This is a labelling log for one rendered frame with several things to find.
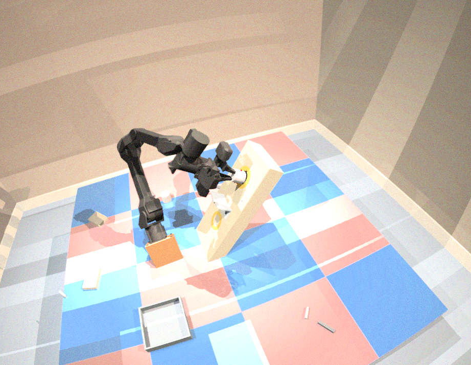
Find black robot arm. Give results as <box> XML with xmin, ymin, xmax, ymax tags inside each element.
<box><xmin>117</xmin><ymin>128</ymin><xmax>221</xmax><ymax>244</ymax></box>

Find beige cylinder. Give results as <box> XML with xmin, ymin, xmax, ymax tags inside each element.
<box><xmin>161</xmin><ymin>191</ymin><xmax>171</xmax><ymax>203</ymax></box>

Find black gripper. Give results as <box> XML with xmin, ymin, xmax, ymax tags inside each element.
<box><xmin>192</xmin><ymin>141</ymin><xmax>236</xmax><ymax>197</ymax></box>

